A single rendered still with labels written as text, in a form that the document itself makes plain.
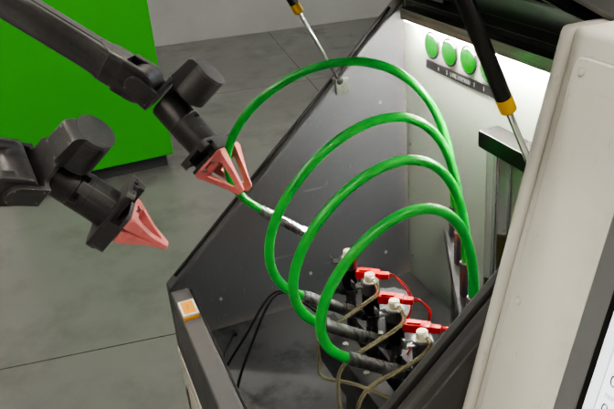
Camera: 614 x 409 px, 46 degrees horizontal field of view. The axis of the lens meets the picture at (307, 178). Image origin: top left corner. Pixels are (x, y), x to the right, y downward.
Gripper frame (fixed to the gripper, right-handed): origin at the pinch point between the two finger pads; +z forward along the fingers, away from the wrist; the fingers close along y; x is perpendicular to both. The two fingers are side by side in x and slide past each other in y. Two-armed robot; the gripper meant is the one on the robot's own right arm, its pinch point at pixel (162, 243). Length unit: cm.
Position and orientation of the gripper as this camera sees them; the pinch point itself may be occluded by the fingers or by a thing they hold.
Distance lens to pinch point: 107.5
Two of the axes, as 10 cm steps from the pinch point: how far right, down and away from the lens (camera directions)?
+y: 6.5, -7.2, -2.6
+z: 7.6, 5.6, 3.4
